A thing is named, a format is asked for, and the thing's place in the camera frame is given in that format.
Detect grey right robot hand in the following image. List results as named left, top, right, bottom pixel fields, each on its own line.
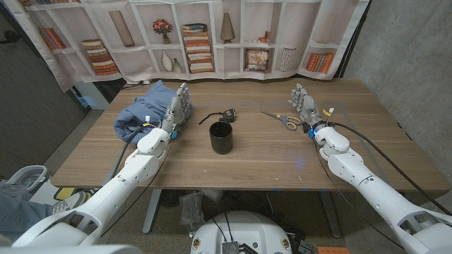
left=287, top=83, right=328, bottom=132

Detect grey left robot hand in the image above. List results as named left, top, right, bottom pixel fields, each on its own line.
left=160, top=82, right=194, bottom=135

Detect blue hoodie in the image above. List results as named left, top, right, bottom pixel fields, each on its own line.
left=112, top=79, right=194, bottom=145

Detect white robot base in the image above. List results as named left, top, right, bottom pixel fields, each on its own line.
left=189, top=210, right=294, bottom=254

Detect black cup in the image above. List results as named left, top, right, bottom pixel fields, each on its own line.
left=208, top=121, right=234, bottom=155

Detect printed bookshelf backdrop cloth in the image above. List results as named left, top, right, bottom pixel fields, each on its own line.
left=3, top=0, right=371, bottom=92

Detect white cabinet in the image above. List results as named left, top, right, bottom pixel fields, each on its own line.
left=72, top=80, right=110, bottom=111

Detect clear plastic bag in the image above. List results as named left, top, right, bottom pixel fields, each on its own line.
left=178, top=192, right=206, bottom=226

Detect grey metal table leg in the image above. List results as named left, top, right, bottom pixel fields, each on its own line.
left=319, top=190, right=343, bottom=239
left=142, top=189, right=162, bottom=235

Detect yellow black foot pedal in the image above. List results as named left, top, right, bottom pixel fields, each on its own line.
left=53, top=186, right=77, bottom=201

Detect grey white sneaker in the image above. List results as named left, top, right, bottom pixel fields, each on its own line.
left=52, top=190, right=88, bottom=215

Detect orange box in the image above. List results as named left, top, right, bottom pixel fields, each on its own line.
left=317, top=246, right=352, bottom=254

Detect white grey round bin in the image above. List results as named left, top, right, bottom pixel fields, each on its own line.
left=6, top=164, right=49, bottom=194

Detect white robot chest cover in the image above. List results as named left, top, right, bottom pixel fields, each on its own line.
left=0, top=244, right=144, bottom=254

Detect person's leg in jeans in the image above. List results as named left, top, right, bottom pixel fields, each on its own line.
left=0, top=192, right=54, bottom=241

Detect scissors with yellow grey handles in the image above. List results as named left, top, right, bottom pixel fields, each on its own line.
left=260, top=110, right=302, bottom=132

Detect black tape measure with strap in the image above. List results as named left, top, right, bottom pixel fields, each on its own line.
left=198, top=108, right=237, bottom=126

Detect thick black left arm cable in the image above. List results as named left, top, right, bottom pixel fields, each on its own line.
left=111, top=123, right=146, bottom=179

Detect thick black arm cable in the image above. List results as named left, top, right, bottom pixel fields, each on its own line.
left=328, top=121, right=452, bottom=216
left=111, top=123, right=146, bottom=179

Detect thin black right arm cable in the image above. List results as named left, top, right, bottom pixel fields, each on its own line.
left=311, top=136, right=405, bottom=250

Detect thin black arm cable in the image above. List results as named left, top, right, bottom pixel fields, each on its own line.
left=311, top=136, right=405, bottom=250
left=100, top=139, right=174, bottom=238

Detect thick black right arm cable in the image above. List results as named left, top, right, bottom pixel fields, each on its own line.
left=328, top=121, right=452, bottom=216

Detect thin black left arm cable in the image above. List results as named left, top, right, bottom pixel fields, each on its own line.
left=100, top=139, right=174, bottom=238

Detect black door handle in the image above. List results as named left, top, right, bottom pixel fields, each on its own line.
left=0, top=30, right=20, bottom=45

